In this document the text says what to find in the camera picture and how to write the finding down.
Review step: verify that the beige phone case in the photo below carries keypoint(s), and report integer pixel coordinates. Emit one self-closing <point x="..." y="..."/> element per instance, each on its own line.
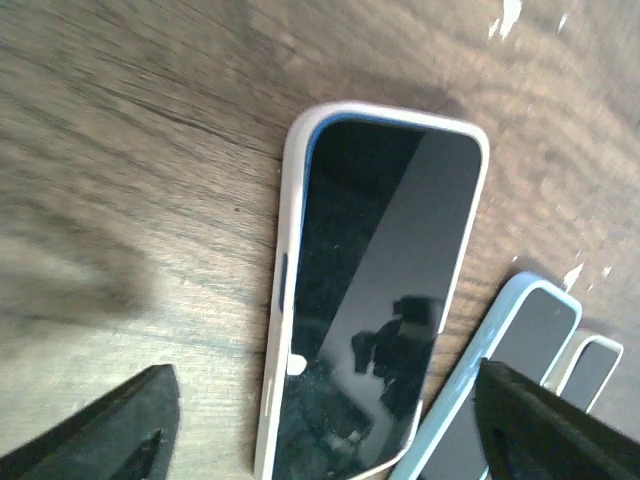
<point x="568" y="359"/>
<point x="280" y="280"/>

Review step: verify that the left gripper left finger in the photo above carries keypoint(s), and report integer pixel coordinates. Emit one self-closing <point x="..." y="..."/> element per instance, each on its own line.
<point x="128" y="433"/>

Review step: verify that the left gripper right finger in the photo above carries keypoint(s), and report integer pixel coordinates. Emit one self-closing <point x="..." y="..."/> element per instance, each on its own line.
<point x="528" y="432"/>

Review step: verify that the light blue phone case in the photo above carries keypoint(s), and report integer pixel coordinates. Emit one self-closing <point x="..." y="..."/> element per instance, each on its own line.
<point x="461" y="382"/>

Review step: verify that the blue phone black screen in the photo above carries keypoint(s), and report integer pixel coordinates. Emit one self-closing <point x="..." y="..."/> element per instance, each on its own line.
<point x="529" y="346"/>

